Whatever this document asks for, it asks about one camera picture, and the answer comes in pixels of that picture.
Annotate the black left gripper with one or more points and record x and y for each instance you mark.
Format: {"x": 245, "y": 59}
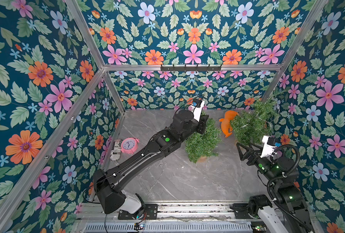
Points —
{"x": 201, "y": 123}

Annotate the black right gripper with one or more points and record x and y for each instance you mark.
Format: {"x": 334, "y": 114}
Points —
{"x": 255, "y": 154}

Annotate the green christmas tree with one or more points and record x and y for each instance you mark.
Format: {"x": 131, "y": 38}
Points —
{"x": 199, "y": 146}
{"x": 250, "y": 126}

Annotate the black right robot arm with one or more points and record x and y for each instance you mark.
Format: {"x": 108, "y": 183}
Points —
{"x": 282, "y": 193}

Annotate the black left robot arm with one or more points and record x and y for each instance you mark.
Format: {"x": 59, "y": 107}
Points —
{"x": 109, "y": 184}

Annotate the orange plush toy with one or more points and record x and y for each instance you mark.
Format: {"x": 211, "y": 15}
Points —
{"x": 225, "y": 125}

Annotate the pink alarm clock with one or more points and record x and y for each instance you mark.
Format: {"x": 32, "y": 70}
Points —
{"x": 129, "y": 145}

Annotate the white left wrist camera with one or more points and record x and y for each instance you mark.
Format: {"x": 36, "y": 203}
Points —
{"x": 196, "y": 108}

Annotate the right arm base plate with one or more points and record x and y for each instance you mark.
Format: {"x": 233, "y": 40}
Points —
{"x": 241, "y": 211}

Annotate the black coat hook rail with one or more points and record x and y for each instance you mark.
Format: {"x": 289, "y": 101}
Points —
{"x": 184, "y": 68}

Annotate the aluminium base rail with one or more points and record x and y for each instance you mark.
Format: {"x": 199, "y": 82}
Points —
{"x": 174, "y": 210}

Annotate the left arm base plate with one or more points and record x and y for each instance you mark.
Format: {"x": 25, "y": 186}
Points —
{"x": 146, "y": 212}

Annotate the aluminium frame struts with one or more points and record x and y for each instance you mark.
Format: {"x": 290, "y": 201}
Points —
{"x": 67, "y": 73}

